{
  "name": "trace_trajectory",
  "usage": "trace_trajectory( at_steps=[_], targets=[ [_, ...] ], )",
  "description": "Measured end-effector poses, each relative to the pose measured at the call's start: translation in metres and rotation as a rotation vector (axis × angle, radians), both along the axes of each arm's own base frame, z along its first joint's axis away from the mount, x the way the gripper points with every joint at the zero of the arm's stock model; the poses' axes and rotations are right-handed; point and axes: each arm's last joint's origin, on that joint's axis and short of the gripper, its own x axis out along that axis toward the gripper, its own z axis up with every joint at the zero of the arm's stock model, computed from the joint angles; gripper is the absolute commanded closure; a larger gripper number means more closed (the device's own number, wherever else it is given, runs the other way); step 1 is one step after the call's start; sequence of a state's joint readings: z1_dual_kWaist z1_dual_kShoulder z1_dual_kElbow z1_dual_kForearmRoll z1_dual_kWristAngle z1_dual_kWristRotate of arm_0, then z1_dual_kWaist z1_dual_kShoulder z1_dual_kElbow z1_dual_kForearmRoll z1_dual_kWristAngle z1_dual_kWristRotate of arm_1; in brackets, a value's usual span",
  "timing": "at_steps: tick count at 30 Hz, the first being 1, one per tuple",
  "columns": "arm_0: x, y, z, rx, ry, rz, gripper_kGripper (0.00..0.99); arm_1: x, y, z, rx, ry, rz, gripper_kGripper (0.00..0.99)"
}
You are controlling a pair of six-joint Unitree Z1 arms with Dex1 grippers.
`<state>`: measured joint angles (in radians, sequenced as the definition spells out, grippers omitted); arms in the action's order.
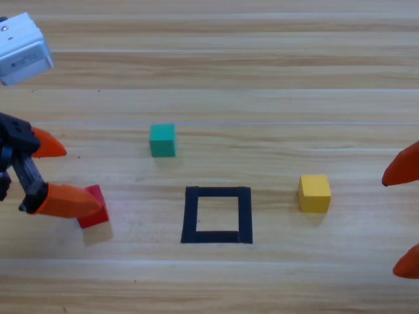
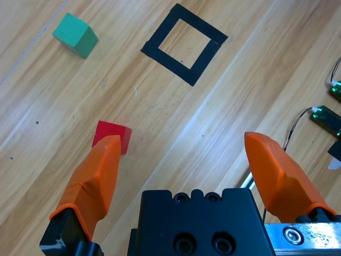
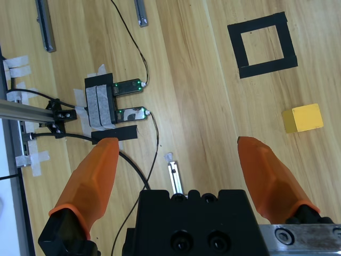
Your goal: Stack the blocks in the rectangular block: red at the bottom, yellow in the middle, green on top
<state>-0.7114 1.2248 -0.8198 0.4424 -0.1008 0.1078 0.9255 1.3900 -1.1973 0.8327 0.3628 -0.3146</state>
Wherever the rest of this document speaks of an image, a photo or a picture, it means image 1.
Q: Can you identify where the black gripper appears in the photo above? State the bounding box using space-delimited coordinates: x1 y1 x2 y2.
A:
0 113 103 220

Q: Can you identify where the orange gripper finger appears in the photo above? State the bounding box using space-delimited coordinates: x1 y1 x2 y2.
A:
382 140 419 188
392 243 419 279

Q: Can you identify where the red wooden cube block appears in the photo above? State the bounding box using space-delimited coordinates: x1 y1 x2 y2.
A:
77 184 110 230

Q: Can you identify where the yellow wooden cube block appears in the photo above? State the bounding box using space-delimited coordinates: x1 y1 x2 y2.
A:
297 174 332 213

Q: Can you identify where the green wooden cube block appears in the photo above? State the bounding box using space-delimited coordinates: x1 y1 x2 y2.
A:
149 124 178 158

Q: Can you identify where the black tape square outline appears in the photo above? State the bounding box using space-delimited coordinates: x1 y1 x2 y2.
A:
180 186 254 245

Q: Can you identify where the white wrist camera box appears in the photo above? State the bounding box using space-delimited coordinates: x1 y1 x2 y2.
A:
0 12 55 86

